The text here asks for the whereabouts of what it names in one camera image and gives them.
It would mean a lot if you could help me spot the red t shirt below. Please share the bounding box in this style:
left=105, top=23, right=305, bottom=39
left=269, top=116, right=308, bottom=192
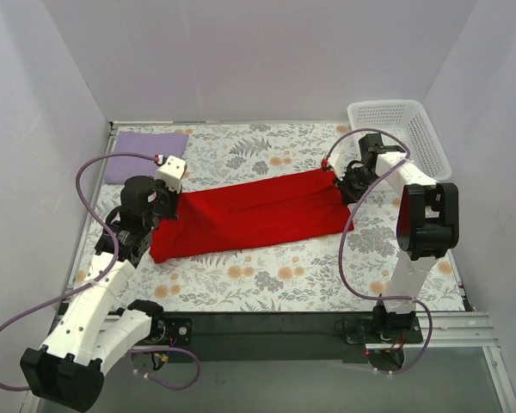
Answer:
left=150, top=170, right=350, bottom=263

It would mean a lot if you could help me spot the white plastic basket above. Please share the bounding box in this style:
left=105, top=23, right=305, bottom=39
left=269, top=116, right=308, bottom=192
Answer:
left=347, top=99, right=452, bottom=181

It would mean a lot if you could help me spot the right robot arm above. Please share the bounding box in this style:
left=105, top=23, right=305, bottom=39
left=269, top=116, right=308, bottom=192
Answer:
left=330, top=128, right=459, bottom=345

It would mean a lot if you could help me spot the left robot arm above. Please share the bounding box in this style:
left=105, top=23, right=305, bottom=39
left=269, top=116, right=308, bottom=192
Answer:
left=20, top=174, right=182, bottom=412

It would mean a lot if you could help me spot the folded purple t shirt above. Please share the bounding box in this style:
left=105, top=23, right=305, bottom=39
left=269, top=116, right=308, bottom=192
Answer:
left=104, top=132, right=189, bottom=185

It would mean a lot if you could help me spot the floral table cloth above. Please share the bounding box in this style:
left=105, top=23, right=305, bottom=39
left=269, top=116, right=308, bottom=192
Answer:
left=68, top=122, right=465, bottom=312

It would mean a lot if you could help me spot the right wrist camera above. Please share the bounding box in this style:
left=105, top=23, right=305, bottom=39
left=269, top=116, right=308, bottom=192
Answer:
left=320, top=153, right=348, bottom=181

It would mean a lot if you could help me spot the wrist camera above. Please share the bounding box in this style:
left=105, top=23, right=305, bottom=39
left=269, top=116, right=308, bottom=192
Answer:
left=320, top=153, right=348, bottom=181
left=154, top=154, right=187, bottom=194

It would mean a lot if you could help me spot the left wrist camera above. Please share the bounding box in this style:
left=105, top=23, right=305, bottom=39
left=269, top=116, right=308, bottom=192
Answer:
left=154, top=154, right=187, bottom=194

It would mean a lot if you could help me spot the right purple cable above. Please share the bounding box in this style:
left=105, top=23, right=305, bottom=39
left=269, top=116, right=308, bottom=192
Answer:
left=322, top=127, right=434, bottom=376

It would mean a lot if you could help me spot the purple cable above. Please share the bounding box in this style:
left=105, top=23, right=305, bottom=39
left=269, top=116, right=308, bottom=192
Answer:
left=322, top=127, right=434, bottom=376
left=0, top=153, right=202, bottom=391

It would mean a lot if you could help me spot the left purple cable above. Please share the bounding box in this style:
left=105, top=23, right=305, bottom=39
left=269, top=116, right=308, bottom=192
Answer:
left=0, top=153, right=202, bottom=391

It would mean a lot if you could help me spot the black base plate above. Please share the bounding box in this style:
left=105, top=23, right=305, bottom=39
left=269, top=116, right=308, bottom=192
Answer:
left=144, top=311, right=426, bottom=363

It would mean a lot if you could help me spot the aluminium frame rail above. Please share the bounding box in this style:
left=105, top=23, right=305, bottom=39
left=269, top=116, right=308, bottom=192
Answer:
left=101, top=312, right=495, bottom=352

